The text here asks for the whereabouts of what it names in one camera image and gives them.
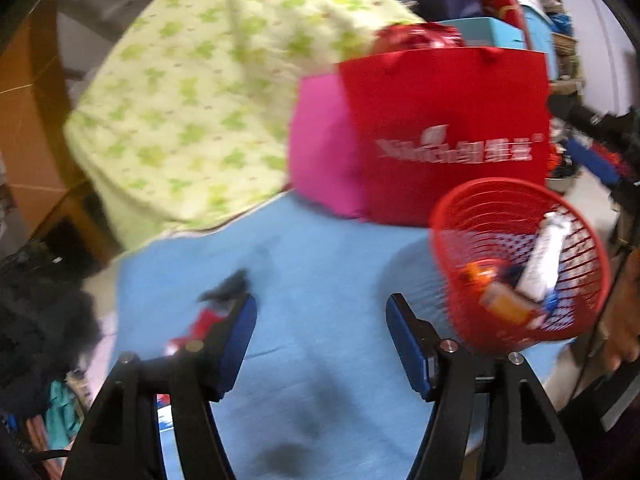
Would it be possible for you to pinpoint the blue plastic storage bin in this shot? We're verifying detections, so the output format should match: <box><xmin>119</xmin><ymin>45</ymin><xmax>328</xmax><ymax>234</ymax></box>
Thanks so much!
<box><xmin>523</xmin><ymin>6</ymin><xmax>559</xmax><ymax>81</ymax></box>

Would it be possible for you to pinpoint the light blue fashion box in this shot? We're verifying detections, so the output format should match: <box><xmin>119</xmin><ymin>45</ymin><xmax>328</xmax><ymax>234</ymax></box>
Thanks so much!
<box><xmin>440</xmin><ymin>18</ymin><xmax>527</xmax><ymax>50</ymax></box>

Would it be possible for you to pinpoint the red plastic bag on top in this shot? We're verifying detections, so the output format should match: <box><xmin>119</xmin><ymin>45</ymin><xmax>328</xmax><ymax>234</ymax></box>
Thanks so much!
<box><xmin>370</xmin><ymin>22</ymin><xmax>465</xmax><ymax>54</ymax></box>

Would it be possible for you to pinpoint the green clover quilt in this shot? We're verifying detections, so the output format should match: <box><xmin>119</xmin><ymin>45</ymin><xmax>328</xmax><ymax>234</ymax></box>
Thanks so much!
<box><xmin>64</xmin><ymin>0</ymin><xmax>416</xmax><ymax>250</ymax></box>

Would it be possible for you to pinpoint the black plastic bag trash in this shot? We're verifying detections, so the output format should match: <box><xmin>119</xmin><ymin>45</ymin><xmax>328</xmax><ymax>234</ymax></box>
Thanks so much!
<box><xmin>198</xmin><ymin>269</ymin><xmax>248</xmax><ymax>304</ymax></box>

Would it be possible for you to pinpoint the red white cigarette box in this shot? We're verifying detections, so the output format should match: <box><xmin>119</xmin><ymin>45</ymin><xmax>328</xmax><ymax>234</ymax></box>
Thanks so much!
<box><xmin>164</xmin><ymin>308</ymin><xmax>227</xmax><ymax>356</ymax></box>

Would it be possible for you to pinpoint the pink pillow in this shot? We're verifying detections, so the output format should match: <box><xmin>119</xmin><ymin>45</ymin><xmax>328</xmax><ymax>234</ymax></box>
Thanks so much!
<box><xmin>288</xmin><ymin>73</ymin><xmax>367</xmax><ymax>219</ymax></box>

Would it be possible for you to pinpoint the red Nilrich paper bag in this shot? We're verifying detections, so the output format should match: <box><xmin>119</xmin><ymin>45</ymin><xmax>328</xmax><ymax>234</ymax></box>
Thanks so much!
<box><xmin>338</xmin><ymin>47</ymin><xmax>550</xmax><ymax>226</ymax></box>

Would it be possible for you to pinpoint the orange box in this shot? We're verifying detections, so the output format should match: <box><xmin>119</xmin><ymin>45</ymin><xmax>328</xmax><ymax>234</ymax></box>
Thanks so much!
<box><xmin>480</xmin><ymin>282</ymin><xmax>538</xmax><ymax>326</ymax></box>

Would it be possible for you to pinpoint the person's hand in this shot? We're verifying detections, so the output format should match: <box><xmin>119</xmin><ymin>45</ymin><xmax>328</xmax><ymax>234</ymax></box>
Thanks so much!
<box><xmin>603</xmin><ymin>249</ymin><xmax>640</xmax><ymax>372</ymax></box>

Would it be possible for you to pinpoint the light blue blanket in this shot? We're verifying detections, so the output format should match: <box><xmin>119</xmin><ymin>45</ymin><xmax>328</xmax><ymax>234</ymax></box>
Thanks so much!
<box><xmin>112</xmin><ymin>192</ymin><xmax>576</xmax><ymax>480</ymax></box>

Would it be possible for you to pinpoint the pile of coloured clothes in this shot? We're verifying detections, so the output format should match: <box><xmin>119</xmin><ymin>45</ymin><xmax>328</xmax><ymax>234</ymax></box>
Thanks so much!
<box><xmin>1</xmin><ymin>368</ymin><xmax>92</xmax><ymax>479</ymax></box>

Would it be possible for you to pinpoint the red trash basket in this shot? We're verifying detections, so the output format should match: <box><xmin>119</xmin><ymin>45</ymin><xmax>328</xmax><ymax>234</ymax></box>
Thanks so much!
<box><xmin>432</xmin><ymin>178</ymin><xmax>611</xmax><ymax>353</ymax></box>

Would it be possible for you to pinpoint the black fluffy garment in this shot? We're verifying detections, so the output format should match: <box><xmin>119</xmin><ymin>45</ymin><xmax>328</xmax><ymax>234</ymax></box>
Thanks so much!
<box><xmin>1</xmin><ymin>242</ymin><xmax>102</xmax><ymax>418</ymax></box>

